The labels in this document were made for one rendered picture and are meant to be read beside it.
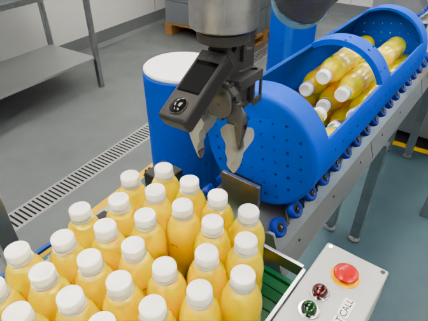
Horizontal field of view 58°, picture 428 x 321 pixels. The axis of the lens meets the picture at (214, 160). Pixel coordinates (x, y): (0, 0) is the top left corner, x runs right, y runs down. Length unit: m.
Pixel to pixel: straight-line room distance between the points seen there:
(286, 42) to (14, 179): 1.91
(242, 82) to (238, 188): 0.38
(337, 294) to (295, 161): 0.31
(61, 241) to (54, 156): 2.28
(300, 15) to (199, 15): 0.18
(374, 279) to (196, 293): 0.27
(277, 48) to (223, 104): 1.77
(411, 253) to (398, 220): 0.24
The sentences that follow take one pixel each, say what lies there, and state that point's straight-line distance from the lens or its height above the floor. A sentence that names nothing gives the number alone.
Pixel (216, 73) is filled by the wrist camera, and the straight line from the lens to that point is 0.50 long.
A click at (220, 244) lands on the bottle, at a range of 0.70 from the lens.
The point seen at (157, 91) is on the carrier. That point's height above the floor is 0.99.
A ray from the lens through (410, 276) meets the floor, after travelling 2.22.
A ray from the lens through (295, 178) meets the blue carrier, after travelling 0.85.
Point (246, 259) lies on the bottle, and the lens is 0.67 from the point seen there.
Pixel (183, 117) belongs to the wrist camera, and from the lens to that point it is 0.47.
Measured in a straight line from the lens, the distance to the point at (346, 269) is 0.63.
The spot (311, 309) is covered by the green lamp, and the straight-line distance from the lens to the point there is 0.58.
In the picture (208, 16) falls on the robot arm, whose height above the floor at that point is 1.45.
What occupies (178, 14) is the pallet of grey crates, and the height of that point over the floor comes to 0.26.
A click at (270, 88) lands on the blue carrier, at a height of 1.23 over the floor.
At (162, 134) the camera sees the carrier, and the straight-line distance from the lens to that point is 1.46.
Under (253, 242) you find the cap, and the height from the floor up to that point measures 1.10.
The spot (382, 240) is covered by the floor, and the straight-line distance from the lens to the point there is 2.33.
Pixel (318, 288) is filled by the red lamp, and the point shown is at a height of 1.11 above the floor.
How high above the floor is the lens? 1.58
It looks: 36 degrees down
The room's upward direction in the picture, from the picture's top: straight up
